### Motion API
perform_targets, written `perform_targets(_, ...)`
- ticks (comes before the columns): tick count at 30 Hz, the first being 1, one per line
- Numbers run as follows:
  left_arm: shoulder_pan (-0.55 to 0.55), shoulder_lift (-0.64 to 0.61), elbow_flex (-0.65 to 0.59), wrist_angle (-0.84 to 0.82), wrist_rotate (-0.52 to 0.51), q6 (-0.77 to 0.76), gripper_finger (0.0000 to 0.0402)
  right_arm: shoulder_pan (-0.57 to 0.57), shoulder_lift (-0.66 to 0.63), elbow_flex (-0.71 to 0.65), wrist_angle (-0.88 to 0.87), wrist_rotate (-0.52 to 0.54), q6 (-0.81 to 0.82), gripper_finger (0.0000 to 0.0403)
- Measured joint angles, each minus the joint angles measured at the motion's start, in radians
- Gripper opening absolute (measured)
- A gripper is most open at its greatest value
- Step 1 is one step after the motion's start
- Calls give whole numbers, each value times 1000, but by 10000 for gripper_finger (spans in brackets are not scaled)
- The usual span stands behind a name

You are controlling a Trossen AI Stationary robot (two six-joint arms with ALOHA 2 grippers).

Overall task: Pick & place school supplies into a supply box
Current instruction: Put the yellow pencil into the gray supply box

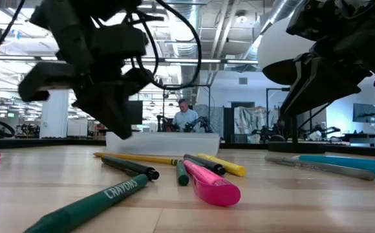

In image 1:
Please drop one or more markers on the background black robot arm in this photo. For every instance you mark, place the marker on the background black robot arm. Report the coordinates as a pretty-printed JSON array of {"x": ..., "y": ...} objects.
[
  {"x": 202, "y": 123},
  {"x": 165, "y": 124}
]

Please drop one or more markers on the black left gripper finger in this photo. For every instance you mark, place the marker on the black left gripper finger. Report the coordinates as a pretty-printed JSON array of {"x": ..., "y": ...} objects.
[{"x": 110, "y": 110}]

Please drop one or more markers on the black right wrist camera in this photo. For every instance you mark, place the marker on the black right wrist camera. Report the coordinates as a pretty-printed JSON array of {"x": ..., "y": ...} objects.
[{"x": 310, "y": 22}]

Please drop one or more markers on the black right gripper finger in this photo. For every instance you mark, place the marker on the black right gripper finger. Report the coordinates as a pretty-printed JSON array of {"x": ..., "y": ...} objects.
[{"x": 320, "y": 84}]

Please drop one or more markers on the yellow highlighter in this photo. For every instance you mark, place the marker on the yellow highlighter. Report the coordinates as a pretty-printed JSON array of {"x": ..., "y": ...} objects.
[{"x": 229, "y": 166}]

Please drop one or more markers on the wall mounted screen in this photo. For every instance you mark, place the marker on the wall mounted screen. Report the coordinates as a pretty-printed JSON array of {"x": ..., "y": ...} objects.
[{"x": 364, "y": 113}]

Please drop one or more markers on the black marker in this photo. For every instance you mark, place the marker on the black marker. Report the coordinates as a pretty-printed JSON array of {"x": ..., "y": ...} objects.
[{"x": 207, "y": 163}]

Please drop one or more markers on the white square pillar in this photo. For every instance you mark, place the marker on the white square pillar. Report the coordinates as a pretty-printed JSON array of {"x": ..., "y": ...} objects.
[{"x": 55, "y": 119}]

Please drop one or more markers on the blue marker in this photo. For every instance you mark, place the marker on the blue marker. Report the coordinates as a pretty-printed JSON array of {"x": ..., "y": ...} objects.
[{"x": 352, "y": 161}]

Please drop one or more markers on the dark green marker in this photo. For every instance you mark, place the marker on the dark green marker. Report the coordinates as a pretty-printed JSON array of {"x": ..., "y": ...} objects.
[{"x": 182, "y": 176}]

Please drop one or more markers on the black computer monitor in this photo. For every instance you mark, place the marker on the black computer monitor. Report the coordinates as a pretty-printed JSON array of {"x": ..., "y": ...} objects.
[{"x": 135, "y": 113}]

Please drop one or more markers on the black pen with clip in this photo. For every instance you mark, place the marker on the black pen with clip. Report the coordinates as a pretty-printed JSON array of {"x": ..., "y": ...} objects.
[{"x": 126, "y": 164}]

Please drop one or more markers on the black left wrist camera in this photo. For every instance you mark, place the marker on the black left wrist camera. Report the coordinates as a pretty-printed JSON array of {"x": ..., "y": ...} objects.
[{"x": 119, "y": 40}]

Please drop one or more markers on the white cabinet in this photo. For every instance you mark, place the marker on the white cabinet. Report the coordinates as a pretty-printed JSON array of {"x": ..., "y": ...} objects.
[{"x": 77, "y": 127}]

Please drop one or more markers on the white globe table lamp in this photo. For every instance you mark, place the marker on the white globe table lamp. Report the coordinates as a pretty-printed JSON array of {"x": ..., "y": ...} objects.
[{"x": 278, "y": 42}]

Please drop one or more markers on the clear supply box grey lid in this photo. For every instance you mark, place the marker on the clear supply box grey lid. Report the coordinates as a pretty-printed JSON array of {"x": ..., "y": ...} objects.
[{"x": 161, "y": 144}]

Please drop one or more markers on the green crayon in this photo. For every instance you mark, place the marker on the green crayon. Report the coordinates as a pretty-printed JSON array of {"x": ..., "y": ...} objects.
[{"x": 93, "y": 204}]

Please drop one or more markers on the yellow wooden pencil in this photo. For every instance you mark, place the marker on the yellow wooden pencil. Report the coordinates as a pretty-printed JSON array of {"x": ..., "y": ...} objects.
[{"x": 142, "y": 158}]

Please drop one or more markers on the grey pen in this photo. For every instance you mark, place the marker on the grey pen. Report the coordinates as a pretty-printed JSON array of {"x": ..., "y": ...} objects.
[{"x": 336, "y": 170}]

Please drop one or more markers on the person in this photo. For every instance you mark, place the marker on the person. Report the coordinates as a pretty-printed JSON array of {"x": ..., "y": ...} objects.
[{"x": 186, "y": 118}]

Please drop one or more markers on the silver ventilation duct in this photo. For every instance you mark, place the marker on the silver ventilation duct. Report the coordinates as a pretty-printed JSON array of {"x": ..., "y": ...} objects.
[{"x": 184, "y": 42}]

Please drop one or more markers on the fat pink highlighter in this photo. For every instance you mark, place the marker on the fat pink highlighter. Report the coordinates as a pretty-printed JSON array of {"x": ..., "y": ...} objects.
[{"x": 213, "y": 187}]

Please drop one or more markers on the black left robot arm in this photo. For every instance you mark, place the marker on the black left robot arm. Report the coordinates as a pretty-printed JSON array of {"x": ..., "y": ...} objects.
[{"x": 68, "y": 32}]

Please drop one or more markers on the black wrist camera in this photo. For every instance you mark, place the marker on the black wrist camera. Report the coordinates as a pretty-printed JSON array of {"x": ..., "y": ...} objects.
[
  {"x": 310, "y": 22},
  {"x": 119, "y": 40}
]

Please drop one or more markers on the patterned tarp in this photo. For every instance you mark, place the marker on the patterned tarp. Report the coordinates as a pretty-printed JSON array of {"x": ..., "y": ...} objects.
[{"x": 252, "y": 123}]

